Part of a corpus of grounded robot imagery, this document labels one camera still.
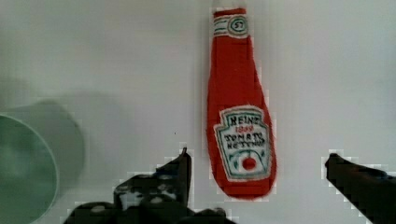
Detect red felt ketchup bottle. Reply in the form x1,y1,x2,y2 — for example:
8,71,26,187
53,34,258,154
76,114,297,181
206,0,276,200

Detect green cup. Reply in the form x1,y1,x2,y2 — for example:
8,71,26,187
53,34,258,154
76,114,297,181
0,100,86,224

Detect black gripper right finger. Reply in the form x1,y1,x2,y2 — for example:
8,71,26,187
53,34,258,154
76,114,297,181
325,153,396,224

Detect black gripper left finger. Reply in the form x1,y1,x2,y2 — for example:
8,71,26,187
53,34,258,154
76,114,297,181
113,147,191,211

